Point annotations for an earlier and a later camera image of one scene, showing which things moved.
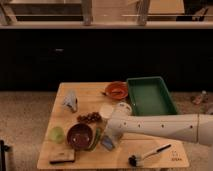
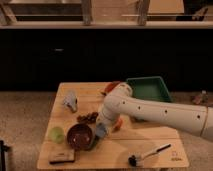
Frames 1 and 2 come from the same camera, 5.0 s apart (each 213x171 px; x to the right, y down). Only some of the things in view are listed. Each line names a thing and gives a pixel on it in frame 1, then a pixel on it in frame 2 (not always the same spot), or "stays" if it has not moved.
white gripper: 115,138 -> 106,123
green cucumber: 96,140 stays
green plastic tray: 150,96 stays
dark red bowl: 79,136 stays
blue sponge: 107,143 -> 100,130
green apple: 57,134 stays
